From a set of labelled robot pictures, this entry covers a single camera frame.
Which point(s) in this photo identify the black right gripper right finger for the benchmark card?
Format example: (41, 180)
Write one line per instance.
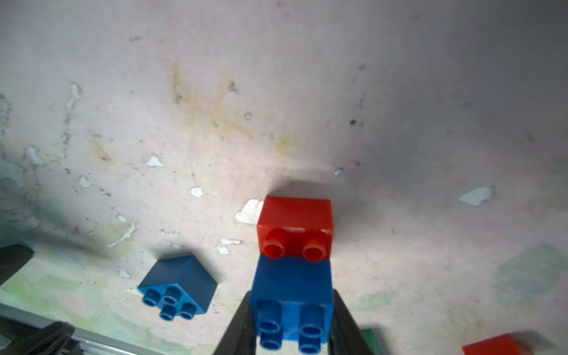
(345, 337)

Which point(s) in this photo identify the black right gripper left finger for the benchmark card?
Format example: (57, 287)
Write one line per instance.
(240, 337)

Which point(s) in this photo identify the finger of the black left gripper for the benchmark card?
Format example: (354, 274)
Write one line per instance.
(51, 339)
(12, 259)

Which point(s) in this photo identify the blue lego brick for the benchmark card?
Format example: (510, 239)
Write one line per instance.
(292, 300)
(179, 287)

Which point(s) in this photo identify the red small lego brick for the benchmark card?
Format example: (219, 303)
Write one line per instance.
(296, 227)

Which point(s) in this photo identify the red square lego brick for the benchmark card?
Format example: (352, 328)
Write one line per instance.
(501, 345)

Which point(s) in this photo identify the green long lego brick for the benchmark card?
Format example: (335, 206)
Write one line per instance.
(371, 340)

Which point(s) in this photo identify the blue lego brick loose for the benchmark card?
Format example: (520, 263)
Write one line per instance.
(179, 287)

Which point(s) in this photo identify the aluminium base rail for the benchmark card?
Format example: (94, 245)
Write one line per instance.
(83, 342)

